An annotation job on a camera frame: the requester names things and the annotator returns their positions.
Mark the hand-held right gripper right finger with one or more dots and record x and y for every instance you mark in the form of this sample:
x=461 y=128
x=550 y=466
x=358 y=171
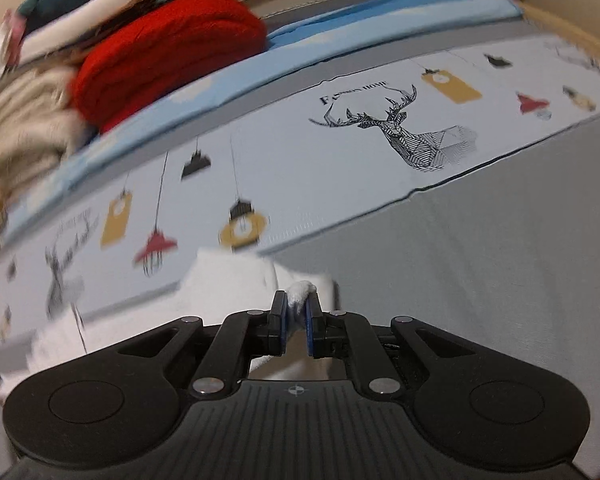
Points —
x=309 y=327

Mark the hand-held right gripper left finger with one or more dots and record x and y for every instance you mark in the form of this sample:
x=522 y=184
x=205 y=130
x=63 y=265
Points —
x=281 y=325

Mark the white long-sleeve shirt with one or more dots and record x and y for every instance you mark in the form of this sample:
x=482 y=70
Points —
x=230 y=285

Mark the grey printed bed sheet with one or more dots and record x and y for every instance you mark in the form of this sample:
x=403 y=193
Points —
x=480 y=260

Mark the red folded blanket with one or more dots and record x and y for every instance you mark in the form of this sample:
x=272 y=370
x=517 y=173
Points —
x=180 y=55

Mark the speckled cream folded quilt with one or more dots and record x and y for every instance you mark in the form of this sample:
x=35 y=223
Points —
x=20 y=160

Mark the light blue blanket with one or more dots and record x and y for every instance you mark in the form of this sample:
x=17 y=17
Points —
x=380 y=16

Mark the dark patterned folded blanket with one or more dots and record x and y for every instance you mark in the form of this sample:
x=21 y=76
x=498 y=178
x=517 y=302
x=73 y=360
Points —
x=130 y=10

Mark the white folded sheet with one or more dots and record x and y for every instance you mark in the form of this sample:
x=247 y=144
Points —
x=80 y=25

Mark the pink and white cloth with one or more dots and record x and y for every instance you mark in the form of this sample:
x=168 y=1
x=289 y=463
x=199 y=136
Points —
x=12 y=35

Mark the wooden bed frame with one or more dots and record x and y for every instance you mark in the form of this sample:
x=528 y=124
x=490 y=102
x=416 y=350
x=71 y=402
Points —
x=570 y=22

